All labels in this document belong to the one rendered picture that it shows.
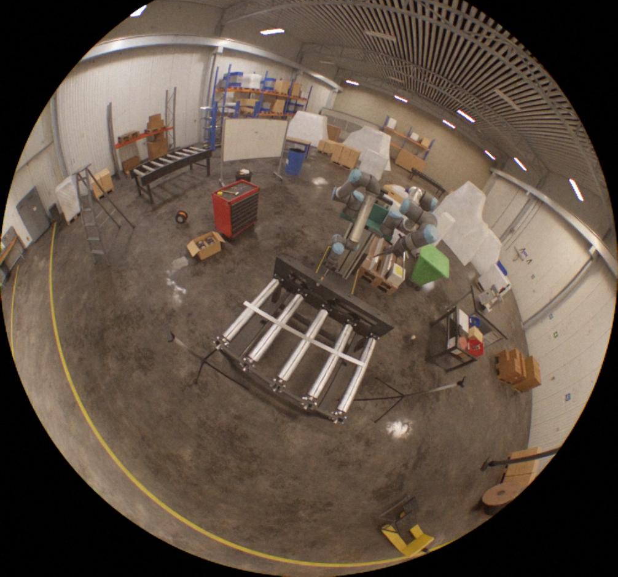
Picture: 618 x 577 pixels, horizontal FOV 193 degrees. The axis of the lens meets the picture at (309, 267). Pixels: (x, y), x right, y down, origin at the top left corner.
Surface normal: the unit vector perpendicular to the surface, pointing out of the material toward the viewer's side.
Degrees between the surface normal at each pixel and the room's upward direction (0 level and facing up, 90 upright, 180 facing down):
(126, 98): 90
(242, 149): 90
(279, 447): 0
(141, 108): 90
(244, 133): 90
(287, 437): 0
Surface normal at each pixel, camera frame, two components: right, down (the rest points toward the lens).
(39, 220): 0.84, 0.51
